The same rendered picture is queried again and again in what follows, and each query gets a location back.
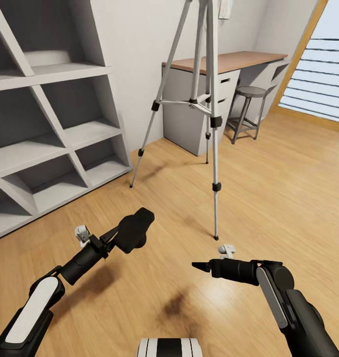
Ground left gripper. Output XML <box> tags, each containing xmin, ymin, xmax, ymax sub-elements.
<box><xmin>73</xmin><ymin>226</ymin><xmax>121</xmax><ymax>273</ymax></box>

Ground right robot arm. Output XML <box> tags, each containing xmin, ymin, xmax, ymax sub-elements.
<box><xmin>191</xmin><ymin>244</ymin><xmax>339</xmax><ymax>357</ymax></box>

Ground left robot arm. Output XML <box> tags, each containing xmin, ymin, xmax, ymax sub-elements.
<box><xmin>0</xmin><ymin>225</ymin><xmax>121</xmax><ymax>357</ymax></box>

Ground camera tripod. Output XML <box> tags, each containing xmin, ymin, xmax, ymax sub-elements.
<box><xmin>137</xmin><ymin>0</ymin><xmax>222</xmax><ymax>240</ymax></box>

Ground digital camera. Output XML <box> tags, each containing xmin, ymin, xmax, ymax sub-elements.
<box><xmin>113</xmin><ymin>207</ymin><xmax>155</xmax><ymax>254</ymax></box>

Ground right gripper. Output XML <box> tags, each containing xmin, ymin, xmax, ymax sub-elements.
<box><xmin>191</xmin><ymin>258</ymin><xmax>244</xmax><ymax>283</ymax></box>

